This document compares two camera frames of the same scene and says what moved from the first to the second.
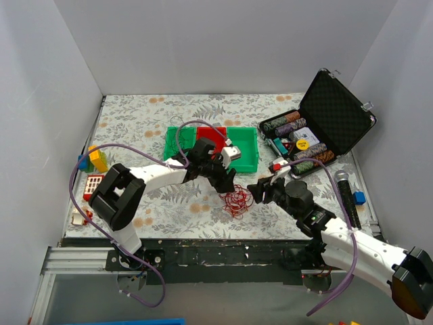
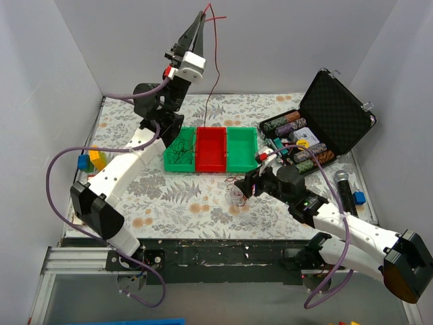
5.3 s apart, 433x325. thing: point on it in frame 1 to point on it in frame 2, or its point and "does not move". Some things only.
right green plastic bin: (245, 138) does not move
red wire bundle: (237, 201) to (239, 177)
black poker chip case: (331, 119) does not move
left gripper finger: (224, 182) to (184, 41)
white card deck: (306, 133) does not move
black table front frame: (277, 261) does not move
